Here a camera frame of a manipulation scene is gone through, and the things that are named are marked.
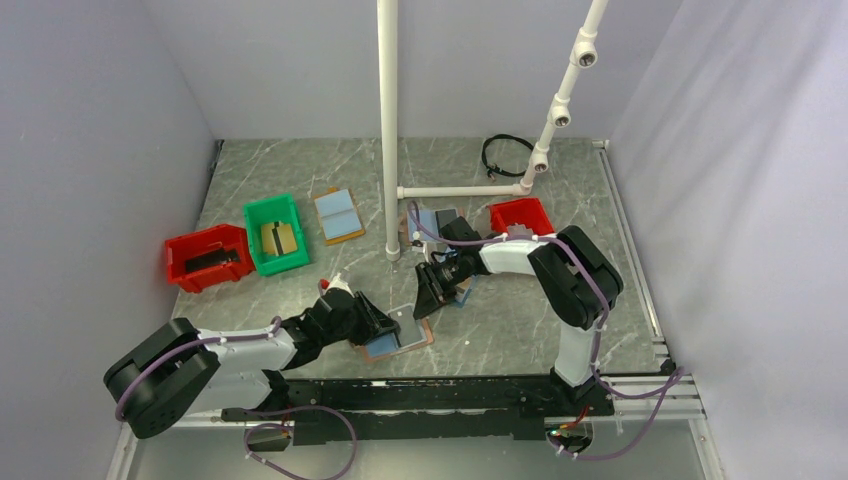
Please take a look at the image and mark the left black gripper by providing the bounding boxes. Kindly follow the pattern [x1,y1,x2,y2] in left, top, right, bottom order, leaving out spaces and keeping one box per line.
[321,290,398,346]

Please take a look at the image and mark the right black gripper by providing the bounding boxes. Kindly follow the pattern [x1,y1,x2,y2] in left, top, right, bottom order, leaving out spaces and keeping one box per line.
[413,253,469,320]

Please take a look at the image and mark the brown blue card holder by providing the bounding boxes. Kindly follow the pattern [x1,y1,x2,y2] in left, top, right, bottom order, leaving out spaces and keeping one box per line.
[361,303,434,364]

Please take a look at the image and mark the grey credit card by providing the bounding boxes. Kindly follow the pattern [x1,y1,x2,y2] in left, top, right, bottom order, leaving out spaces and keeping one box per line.
[388,303,427,350]

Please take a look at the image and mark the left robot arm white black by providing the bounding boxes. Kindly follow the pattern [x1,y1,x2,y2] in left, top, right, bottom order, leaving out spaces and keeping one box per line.
[103,288,401,439]

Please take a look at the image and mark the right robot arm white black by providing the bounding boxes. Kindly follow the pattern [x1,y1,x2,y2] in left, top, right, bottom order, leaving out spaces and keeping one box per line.
[413,216,624,415]

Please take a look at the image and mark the card holder with gold card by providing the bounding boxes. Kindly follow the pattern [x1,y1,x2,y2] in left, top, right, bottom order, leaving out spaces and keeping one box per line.
[430,248,477,308]

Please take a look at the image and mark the card holder with black card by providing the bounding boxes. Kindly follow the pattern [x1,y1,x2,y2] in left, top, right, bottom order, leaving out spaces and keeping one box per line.
[400,208,461,244]

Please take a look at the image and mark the silver cards in right bin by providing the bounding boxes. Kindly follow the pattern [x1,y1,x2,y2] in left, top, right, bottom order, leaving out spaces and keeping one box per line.
[507,224,535,238]

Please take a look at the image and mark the open empty blue card holder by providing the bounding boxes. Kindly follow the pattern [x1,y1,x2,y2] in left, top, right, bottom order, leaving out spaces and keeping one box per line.
[313,188,365,245]

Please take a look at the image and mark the gold cards in green bin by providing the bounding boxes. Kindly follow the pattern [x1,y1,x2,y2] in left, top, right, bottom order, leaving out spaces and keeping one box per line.
[260,221,299,257]

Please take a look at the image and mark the black cards in left bin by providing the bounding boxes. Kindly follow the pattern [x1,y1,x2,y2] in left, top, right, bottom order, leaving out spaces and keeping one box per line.
[184,248,240,274]

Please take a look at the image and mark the right red plastic bin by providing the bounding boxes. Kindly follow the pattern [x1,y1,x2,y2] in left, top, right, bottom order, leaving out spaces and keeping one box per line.
[488,197,557,236]

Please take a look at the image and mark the red plastic bin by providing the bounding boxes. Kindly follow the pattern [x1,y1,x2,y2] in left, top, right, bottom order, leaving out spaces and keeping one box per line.
[163,224,256,294]
[488,197,557,236]

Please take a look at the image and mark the green plastic bin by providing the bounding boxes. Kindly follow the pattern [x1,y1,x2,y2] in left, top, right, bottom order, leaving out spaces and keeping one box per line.
[243,193,311,277]

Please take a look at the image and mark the left red plastic bin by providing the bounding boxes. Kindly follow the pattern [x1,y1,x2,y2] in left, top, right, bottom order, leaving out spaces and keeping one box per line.
[163,224,256,294]

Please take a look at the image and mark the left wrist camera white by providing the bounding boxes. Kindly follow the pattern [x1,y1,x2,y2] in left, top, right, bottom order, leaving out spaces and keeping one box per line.
[319,272,354,305]

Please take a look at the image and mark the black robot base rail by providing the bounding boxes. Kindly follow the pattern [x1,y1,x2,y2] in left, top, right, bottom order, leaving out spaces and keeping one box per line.
[221,374,614,446]

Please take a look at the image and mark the black coiled cable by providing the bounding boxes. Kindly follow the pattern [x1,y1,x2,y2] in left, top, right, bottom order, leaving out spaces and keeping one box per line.
[481,133,537,181]

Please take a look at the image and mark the white pvc pipe frame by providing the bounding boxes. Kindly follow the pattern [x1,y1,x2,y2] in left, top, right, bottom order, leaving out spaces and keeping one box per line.
[376,0,608,262]

